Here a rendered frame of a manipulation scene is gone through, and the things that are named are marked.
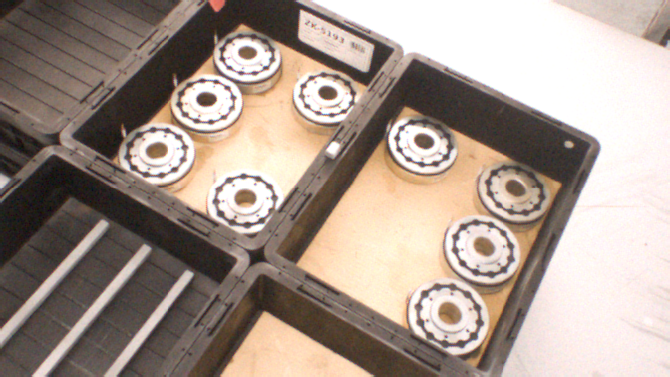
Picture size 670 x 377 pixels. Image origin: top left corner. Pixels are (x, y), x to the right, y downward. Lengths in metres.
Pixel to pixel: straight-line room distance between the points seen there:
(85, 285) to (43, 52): 0.40
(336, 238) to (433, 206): 0.15
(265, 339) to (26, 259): 0.32
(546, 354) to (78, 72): 0.81
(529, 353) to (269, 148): 0.48
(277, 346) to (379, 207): 0.25
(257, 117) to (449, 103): 0.28
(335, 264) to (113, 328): 0.29
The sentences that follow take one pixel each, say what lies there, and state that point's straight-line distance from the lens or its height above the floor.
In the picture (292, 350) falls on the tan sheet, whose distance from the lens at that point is 0.87.
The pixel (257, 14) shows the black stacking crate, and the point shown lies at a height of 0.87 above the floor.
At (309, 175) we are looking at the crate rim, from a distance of 0.87.
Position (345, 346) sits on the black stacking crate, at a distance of 0.85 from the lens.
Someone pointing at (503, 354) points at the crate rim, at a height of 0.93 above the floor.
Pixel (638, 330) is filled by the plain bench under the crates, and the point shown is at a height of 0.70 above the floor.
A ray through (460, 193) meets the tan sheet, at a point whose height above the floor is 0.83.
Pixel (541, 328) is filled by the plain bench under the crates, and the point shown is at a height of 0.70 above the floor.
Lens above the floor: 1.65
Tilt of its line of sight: 58 degrees down
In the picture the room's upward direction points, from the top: 10 degrees clockwise
